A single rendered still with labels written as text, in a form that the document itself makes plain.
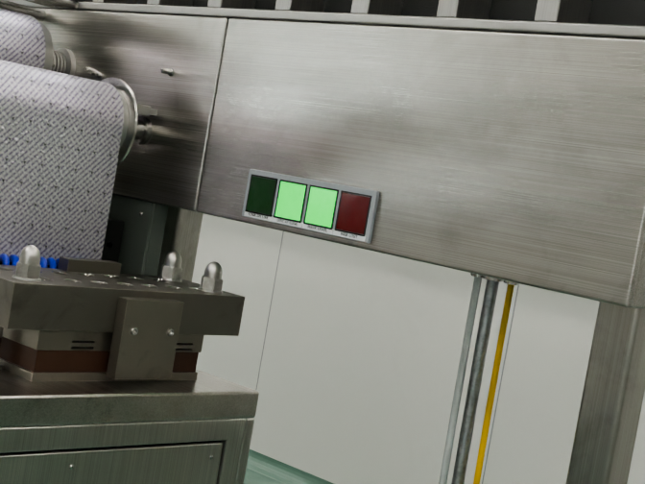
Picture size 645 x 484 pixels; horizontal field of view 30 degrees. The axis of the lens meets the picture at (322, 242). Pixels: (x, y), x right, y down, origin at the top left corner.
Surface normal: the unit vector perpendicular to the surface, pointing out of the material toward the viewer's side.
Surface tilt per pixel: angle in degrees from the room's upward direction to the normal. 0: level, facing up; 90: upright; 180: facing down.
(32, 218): 90
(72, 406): 90
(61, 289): 90
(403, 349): 90
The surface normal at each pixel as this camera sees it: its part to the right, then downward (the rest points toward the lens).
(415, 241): -0.68, -0.08
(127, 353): 0.72, 0.16
